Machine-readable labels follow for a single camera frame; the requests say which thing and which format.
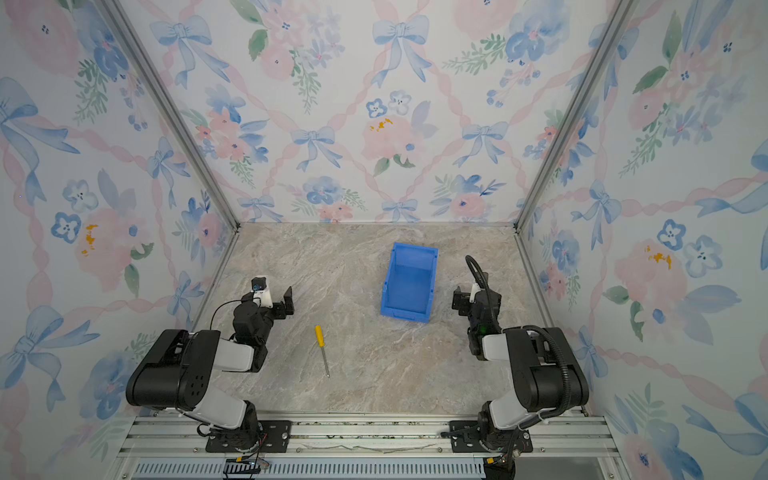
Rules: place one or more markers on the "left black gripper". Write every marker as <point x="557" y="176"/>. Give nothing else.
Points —
<point x="279" y="306"/>

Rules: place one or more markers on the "blue plastic bin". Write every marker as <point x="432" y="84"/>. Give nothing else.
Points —
<point x="409" y="286"/>

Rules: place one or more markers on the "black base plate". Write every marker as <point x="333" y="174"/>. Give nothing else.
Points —
<point x="265" y="436"/>
<point x="473" y="437"/>

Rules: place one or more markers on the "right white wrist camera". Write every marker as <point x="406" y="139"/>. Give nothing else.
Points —
<point x="475" y="289"/>

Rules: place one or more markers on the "yellow handled screwdriver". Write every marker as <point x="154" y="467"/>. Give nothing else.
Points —
<point x="321" y="344"/>

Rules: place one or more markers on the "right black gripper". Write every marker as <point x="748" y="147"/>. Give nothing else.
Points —
<point x="463" y="301"/>

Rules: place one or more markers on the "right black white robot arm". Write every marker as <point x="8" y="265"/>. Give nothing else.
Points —
<point x="547" y="380"/>

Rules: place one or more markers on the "aluminium corner post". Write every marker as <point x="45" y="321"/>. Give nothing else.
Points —
<point x="116" y="18"/>
<point x="614" y="29"/>

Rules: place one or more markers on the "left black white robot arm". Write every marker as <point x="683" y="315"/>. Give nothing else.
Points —
<point x="176" y="374"/>

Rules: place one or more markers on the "right aluminium corner post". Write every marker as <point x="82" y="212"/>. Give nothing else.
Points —
<point x="614" y="29"/>

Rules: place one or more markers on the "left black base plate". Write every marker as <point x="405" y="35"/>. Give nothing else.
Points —
<point x="265" y="436"/>

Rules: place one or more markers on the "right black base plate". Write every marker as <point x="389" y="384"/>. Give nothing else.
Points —
<point x="473" y="437"/>

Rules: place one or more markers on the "left aluminium corner post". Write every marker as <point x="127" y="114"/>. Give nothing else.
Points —
<point x="116" y="18"/>

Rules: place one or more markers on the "aluminium rail frame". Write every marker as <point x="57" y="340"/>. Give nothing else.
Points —
<point x="372" y="446"/>

